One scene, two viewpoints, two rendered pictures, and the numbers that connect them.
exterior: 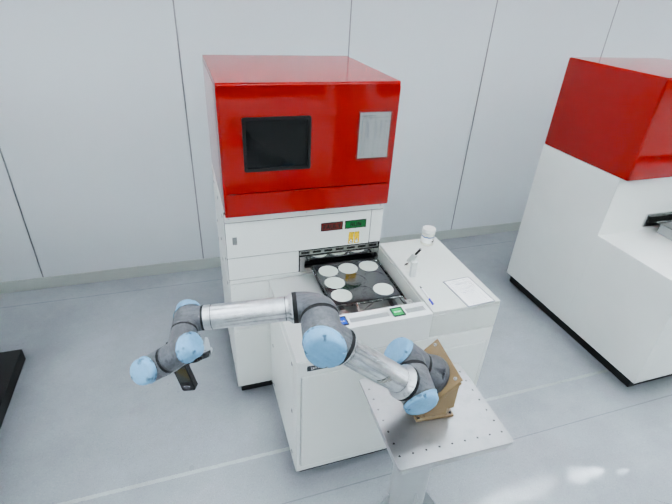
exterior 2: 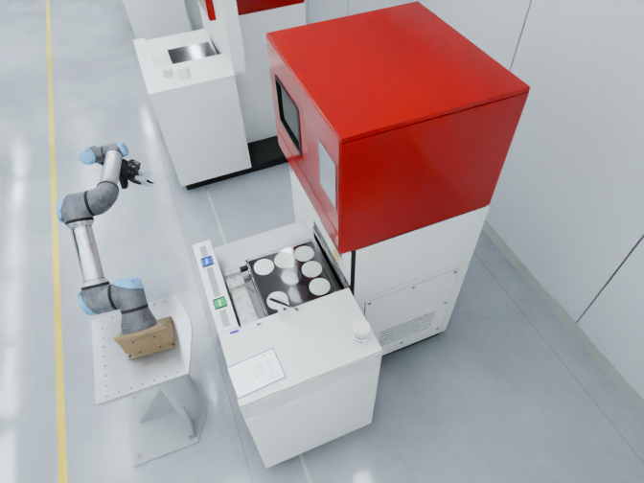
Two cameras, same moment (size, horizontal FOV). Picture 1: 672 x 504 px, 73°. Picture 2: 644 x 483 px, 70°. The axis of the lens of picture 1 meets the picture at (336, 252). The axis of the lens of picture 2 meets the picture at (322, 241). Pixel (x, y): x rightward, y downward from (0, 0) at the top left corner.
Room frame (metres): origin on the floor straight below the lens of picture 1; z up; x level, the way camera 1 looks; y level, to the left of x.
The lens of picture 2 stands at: (2.03, -1.45, 2.73)
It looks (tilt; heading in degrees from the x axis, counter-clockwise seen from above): 50 degrees down; 89
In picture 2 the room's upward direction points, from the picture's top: 2 degrees counter-clockwise
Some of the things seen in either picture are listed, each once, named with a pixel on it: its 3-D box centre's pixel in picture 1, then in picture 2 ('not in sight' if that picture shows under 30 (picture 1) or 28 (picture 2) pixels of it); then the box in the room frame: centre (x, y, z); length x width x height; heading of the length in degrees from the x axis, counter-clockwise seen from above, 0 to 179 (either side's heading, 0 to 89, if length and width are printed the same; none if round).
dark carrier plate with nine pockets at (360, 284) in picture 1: (355, 280); (291, 276); (1.89, -0.10, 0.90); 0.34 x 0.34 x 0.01; 20
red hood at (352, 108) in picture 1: (293, 128); (379, 121); (2.33, 0.26, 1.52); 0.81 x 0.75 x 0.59; 110
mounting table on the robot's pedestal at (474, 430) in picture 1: (427, 415); (148, 350); (1.20, -0.39, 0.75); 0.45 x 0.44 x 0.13; 18
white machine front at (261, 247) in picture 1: (307, 241); (318, 219); (2.04, 0.15, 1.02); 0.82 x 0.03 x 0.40; 110
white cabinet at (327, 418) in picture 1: (369, 363); (285, 344); (1.82, -0.21, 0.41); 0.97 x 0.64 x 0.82; 110
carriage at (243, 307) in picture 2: not in sight; (241, 300); (1.65, -0.21, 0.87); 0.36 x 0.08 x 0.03; 110
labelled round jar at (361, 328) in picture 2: (428, 235); (361, 332); (2.19, -0.50, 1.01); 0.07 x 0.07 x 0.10
